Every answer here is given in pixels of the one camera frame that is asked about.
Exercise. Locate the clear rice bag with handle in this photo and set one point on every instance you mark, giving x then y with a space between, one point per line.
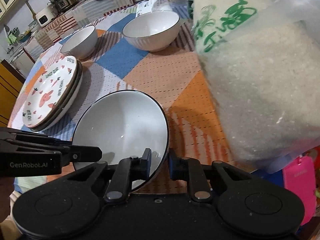
261 61

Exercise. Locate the checkered colourful tablecloth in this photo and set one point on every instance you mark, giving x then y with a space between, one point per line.
173 77

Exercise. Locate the white rice cooker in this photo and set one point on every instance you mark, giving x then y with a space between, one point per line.
46 15

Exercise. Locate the large white sunshine plate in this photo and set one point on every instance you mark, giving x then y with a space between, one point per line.
67 102

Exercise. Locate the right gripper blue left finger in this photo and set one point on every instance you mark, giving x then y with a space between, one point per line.
127 171

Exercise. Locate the white tissue box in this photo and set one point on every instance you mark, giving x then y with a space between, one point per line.
147 6

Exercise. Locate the yellow wooden chair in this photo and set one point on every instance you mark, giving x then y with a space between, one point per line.
11 82

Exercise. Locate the white bowl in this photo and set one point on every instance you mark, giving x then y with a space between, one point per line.
153 31
125 123

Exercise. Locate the pink rabbit carrot plate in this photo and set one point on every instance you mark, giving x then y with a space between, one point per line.
48 90

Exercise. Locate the white bowl table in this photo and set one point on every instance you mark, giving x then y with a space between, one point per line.
81 44

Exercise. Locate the striped patchwork counter cloth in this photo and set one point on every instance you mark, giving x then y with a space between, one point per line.
84 13

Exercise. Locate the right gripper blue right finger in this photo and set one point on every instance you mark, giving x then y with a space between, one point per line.
191 171

